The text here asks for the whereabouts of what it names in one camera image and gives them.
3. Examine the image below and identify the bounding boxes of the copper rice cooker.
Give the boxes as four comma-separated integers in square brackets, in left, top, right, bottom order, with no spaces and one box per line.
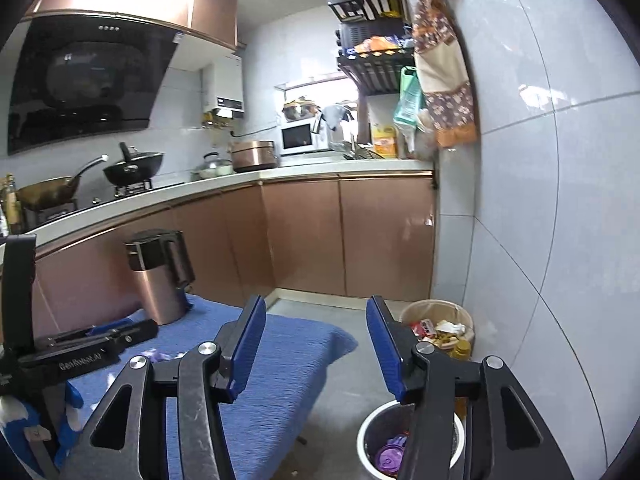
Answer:
[229,140,278,173]

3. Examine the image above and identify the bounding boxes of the green plastic bag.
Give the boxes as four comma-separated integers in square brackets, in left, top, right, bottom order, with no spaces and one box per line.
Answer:
[392,66,426,131]

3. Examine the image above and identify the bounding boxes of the black frying pan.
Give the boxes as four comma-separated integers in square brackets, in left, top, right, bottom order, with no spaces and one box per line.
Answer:
[102,141,165,186]

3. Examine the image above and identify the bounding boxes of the yellow oil bottle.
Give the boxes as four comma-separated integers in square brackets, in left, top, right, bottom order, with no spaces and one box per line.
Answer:
[371,122,398,158]

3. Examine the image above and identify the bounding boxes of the white pot with glass lid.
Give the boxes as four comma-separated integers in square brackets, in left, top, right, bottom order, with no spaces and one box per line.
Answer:
[192,152,234,180]

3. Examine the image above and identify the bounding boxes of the white microwave oven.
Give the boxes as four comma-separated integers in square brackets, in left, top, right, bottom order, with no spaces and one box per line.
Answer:
[279,119,331,156]

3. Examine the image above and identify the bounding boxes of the black wall rack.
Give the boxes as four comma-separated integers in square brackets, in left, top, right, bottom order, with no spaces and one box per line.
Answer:
[327,0,416,96]

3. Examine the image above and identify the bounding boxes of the copper black electric kettle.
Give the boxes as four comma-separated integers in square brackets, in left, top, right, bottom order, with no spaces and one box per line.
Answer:
[123,229,196,326]

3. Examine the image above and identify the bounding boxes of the blue grey cloth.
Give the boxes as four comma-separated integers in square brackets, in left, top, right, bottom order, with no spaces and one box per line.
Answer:
[321,104,351,128]

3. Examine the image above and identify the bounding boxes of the gas stove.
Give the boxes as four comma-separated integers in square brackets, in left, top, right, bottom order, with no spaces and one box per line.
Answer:
[22,180,186,226]

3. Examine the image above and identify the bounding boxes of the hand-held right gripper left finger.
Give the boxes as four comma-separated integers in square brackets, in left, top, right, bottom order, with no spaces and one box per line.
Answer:
[59,294,267,480]

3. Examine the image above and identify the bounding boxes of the black range hood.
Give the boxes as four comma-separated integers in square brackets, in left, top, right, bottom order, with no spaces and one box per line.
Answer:
[7,15,180,156]

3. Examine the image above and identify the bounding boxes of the beige waste basket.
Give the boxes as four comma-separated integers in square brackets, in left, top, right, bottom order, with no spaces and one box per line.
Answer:
[399,299,474,361]

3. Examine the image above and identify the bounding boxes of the bronze wok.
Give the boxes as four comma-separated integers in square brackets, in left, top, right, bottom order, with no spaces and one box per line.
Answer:
[15,154,109,211]

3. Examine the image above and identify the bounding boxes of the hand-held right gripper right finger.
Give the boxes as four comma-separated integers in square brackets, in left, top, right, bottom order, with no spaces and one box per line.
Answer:
[366,295,576,480]

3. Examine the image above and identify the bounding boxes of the person's left hand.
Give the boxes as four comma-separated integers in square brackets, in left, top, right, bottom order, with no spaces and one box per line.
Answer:
[0,382,85,480]

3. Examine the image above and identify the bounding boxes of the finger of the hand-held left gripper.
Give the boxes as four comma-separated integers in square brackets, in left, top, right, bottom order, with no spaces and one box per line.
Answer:
[35,319,160,353]

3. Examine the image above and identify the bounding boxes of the white waste bin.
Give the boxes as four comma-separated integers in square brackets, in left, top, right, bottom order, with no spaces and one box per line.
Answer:
[356,400,468,480]

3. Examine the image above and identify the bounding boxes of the dark sauce bottle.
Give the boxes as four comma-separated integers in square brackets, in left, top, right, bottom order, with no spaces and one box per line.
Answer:
[2,174,23,233]

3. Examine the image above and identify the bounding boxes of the floral apron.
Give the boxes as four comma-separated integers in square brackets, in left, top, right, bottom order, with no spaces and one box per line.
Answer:
[411,0,478,148]

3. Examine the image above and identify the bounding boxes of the white water heater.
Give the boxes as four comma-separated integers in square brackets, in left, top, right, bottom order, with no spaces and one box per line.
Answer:
[202,55,246,113]

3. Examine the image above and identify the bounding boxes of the copper lower cabinets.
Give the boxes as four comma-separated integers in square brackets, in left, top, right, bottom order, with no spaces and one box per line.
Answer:
[30,170,436,326]

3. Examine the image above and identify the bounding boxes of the purple plastic lid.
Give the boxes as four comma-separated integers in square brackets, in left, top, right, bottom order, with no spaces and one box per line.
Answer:
[375,442,408,473]

